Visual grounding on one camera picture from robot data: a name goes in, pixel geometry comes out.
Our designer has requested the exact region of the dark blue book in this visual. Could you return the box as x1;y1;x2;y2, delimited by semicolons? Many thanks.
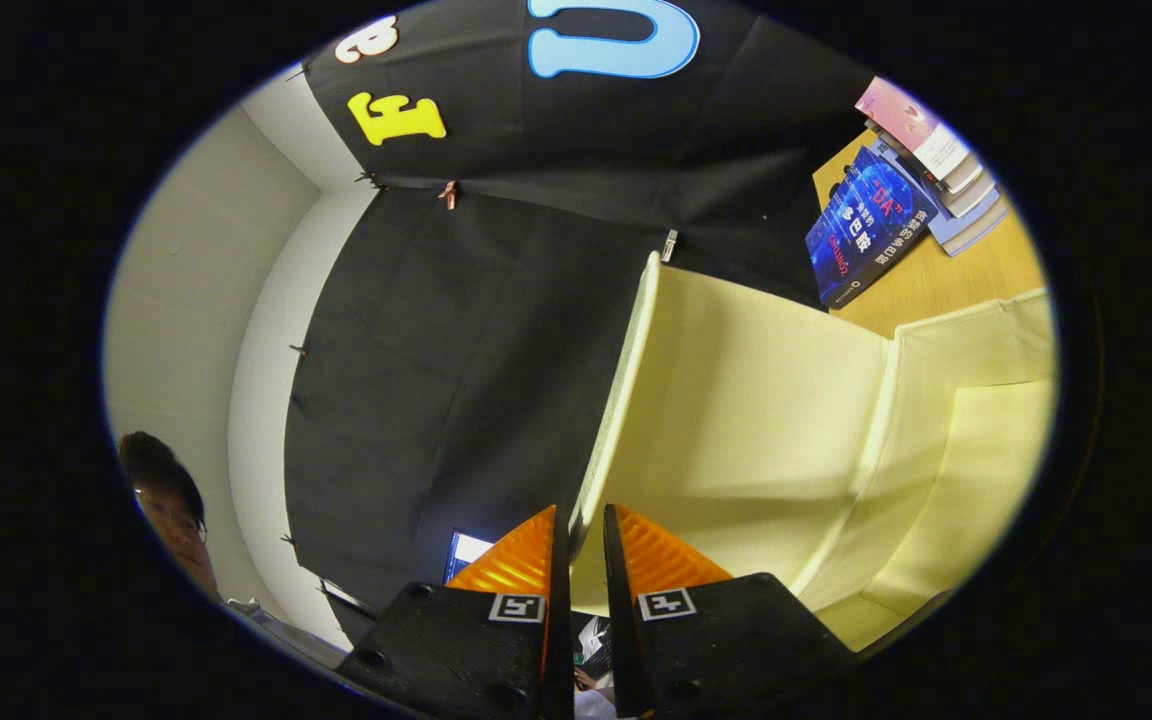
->
805;145;938;309

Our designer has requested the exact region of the person's head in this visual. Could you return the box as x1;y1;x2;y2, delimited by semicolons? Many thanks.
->
119;430;223;601

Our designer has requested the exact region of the black backdrop cloth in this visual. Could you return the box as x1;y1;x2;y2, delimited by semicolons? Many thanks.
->
284;0;877;641

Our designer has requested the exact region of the cream fabric storage box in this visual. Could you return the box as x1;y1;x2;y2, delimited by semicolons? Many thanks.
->
569;250;1057;653

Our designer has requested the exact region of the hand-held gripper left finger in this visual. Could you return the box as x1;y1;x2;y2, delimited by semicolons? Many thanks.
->
336;505;577;720

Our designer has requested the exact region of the computer monitor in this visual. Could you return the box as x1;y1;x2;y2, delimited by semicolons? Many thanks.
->
443;530;495;584

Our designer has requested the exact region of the light blue book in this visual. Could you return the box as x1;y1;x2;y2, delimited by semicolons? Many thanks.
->
876;140;1009;258

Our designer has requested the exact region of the grey book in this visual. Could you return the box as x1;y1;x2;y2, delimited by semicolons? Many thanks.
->
871;120;997;218

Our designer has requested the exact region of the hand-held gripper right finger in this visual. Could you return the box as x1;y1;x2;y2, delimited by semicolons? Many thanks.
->
603;503;857;720

